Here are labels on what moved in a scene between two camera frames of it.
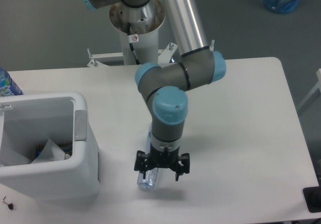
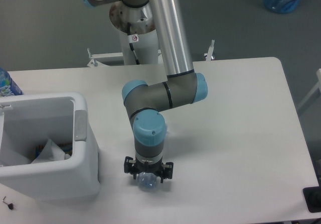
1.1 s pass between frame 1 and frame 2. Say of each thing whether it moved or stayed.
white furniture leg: stayed
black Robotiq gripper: moved
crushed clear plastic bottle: stayed
